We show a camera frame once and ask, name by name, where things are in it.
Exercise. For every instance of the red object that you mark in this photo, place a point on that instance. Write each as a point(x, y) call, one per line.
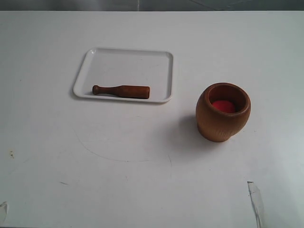
point(224, 106)

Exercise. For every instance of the brown wooden pestle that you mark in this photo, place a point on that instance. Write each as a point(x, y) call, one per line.
point(125, 91)

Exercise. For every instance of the clear tape piece left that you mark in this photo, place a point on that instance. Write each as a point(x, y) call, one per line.
point(3, 211)

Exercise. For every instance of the clear tape strip right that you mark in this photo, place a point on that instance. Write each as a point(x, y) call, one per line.
point(257, 204)

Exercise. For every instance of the white rectangular plastic tray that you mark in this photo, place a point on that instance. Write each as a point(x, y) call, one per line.
point(109, 67)

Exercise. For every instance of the brown wooden mortar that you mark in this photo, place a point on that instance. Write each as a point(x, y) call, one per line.
point(216, 125)

